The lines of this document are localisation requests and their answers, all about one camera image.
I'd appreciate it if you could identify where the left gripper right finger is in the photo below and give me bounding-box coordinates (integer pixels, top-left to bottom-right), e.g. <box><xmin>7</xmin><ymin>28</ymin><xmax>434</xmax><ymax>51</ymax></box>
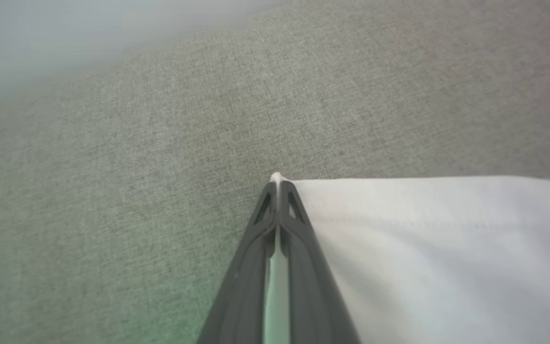
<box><xmin>279</xmin><ymin>181</ymin><xmax>362</xmax><ymax>344</ymax></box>

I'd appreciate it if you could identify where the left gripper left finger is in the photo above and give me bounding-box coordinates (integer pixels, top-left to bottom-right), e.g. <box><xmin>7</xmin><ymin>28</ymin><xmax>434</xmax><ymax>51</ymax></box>
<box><xmin>198</xmin><ymin>182</ymin><xmax>277</xmax><ymax>344</ymax></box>

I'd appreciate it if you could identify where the red basketball jersey striped trim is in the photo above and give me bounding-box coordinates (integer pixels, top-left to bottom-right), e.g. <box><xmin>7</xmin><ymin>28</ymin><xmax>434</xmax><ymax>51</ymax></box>
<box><xmin>263</xmin><ymin>172</ymin><xmax>550</xmax><ymax>344</ymax></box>

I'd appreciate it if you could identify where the grey fabric sofa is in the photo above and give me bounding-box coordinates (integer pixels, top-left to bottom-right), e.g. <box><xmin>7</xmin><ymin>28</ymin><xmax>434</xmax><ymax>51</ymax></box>
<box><xmin>0</xmin><ymin>0</ymin><xmax>550</xmax><ymax>344</ymax></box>

